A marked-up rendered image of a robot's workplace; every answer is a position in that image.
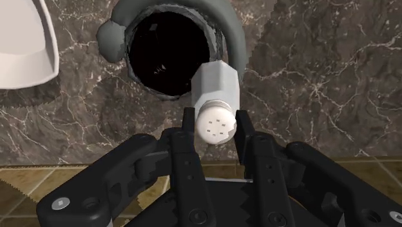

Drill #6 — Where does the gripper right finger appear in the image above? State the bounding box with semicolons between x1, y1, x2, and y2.
233;110;402;227

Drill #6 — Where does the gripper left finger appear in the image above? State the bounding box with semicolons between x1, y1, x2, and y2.
35;107;218;227

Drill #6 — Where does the white salt shaker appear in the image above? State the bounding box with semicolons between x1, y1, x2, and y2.
191;60;241;146

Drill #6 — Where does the white bowl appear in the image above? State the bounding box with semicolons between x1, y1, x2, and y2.
0;0;60;90

